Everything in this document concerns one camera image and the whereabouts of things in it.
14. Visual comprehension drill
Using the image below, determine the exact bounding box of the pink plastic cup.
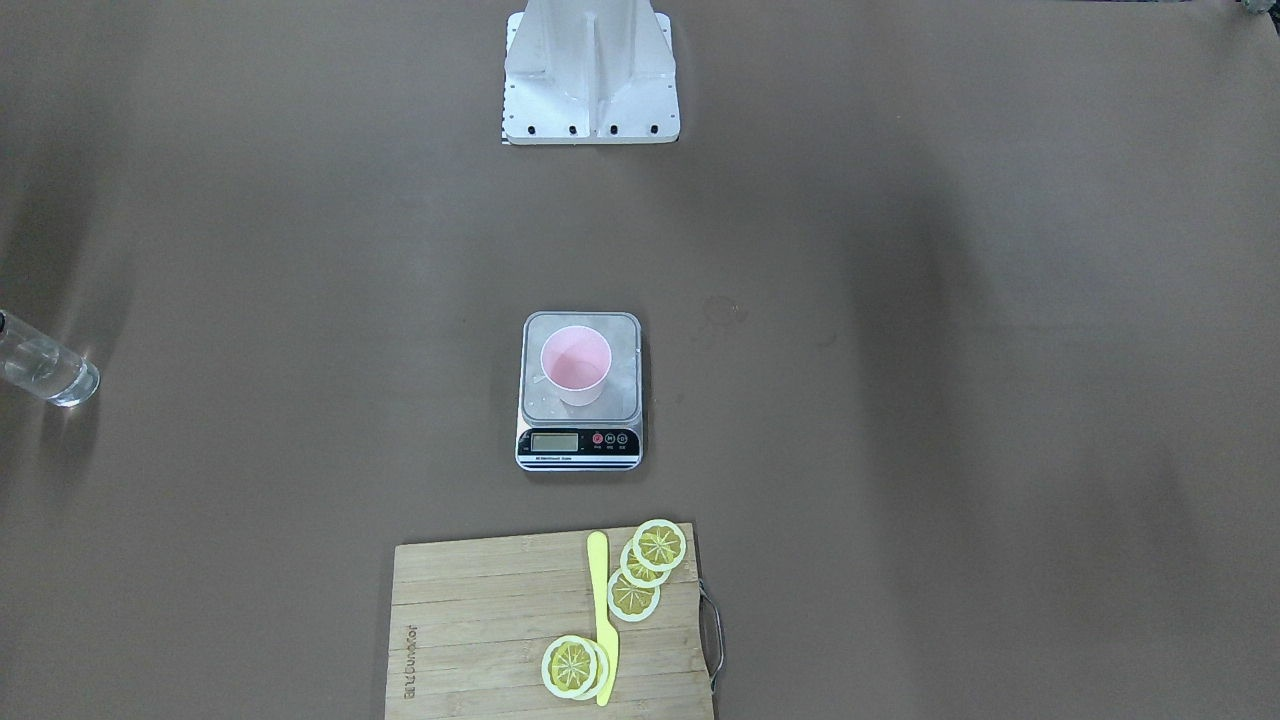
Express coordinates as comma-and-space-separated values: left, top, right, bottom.
539, 325, 613, 407

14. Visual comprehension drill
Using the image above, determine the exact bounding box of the silver digital kitchen scale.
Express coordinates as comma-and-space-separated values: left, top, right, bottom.
515, 311, 644, 471

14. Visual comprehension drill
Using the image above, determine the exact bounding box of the lemon slice far stack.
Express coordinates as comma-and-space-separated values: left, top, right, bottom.
631, 518, 687, 573

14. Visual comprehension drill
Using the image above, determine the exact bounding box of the lemon slice stack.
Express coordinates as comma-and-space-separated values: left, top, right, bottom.
605, 570, 660, 623
620, 541, 671, 589
631, 518, 687, 573

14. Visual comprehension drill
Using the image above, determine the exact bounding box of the yellow plastic knife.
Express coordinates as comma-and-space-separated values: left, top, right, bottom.
586, 530, 620, 707

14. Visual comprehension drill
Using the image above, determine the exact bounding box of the lemon slice middle stack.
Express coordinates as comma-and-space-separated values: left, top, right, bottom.
620, 541, 671, 589

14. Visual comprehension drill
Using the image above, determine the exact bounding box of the lemon slice rear pair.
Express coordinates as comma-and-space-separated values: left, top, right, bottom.
575, 639, 611, 702

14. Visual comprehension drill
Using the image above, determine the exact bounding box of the lemon slice pair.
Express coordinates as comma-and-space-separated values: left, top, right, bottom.
575, 639, 611, 702
540, 634, 596, 700

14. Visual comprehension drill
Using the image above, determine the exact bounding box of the bamboo cutting board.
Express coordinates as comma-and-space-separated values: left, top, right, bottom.
384, 523, 716, 719

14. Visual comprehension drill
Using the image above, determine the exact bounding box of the lemon slice near pair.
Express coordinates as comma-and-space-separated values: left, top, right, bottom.
540, 634, 596, 700

